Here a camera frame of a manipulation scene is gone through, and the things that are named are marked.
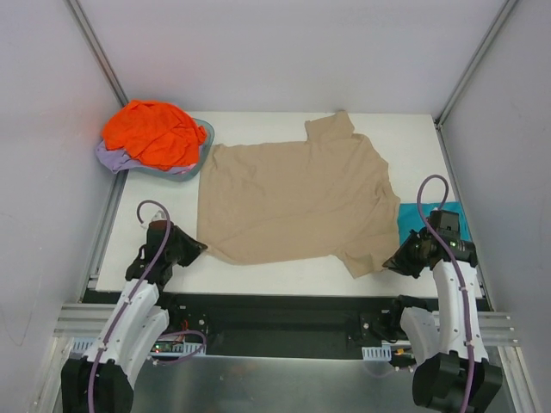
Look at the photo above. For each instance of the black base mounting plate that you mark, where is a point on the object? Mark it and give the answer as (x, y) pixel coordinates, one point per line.
(326, 328)

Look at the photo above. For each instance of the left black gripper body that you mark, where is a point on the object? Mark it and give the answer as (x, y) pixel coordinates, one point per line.
(182, 248)

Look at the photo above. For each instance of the white cable duct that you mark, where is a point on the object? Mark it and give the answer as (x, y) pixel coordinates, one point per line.
(383, 353)
(163, 349)

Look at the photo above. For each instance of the folded teal t shirt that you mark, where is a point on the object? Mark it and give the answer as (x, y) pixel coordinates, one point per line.
(409, 219)

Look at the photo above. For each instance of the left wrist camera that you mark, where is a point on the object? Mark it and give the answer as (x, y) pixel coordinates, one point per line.
(158, 216)

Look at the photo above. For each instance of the right aluminium corner post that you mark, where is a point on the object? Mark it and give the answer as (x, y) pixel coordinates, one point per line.
(488, 39)

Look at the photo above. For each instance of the left aluminium corner post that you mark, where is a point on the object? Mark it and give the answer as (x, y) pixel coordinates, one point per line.
(88, 32)

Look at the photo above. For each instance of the right white cable duct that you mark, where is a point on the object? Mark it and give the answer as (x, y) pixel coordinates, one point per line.
(383, 353)

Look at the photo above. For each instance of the aluminium corner post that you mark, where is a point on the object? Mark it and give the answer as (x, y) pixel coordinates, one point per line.
(488, 39)
(88, 32)

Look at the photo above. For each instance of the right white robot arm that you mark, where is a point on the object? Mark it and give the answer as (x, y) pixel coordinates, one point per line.
(453, 372)

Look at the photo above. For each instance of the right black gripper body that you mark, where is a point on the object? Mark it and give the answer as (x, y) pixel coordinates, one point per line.
(407, 256)

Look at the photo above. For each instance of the teal plastic basket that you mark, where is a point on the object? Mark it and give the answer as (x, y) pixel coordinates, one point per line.
(202, 150)

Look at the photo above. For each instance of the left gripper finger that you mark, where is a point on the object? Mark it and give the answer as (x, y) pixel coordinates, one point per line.
(187, 246)
(186, 261)

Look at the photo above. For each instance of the orange t shirt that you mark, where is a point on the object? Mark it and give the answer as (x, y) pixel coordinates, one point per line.
(157, 134)

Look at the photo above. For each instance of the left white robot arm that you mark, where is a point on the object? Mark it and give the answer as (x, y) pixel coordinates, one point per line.
(103, 378)

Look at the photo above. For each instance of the beige t shirt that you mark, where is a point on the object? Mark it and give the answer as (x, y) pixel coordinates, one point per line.
(329, 195)

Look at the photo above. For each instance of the lavender t shirt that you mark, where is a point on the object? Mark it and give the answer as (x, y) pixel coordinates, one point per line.
(119, 160)

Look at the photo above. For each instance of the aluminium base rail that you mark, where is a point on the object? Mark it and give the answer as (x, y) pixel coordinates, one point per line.
(87, 320)

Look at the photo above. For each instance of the left white cable duct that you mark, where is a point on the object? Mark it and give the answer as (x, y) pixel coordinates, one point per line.
(163, 349)

